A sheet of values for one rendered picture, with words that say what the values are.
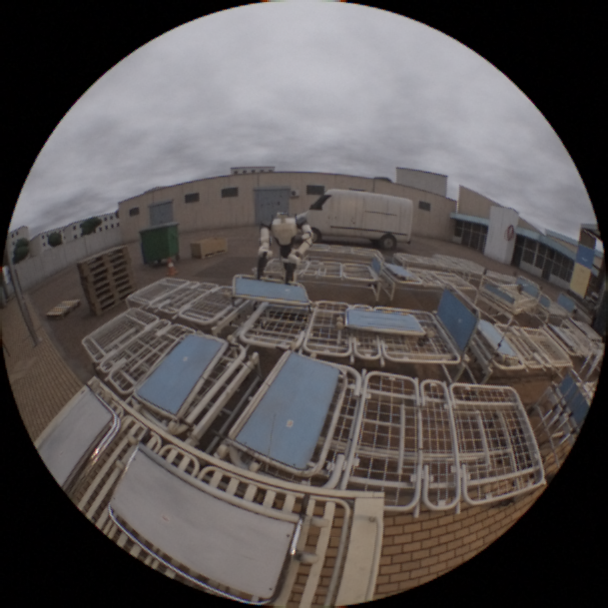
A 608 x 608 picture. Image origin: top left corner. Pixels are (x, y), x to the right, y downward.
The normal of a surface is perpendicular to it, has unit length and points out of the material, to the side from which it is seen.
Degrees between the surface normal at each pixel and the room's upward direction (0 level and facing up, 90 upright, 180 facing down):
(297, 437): 8
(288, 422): 8
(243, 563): 6
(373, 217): 88
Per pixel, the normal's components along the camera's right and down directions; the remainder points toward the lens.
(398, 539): 0.02, -0.90
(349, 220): -0.06, 0.42
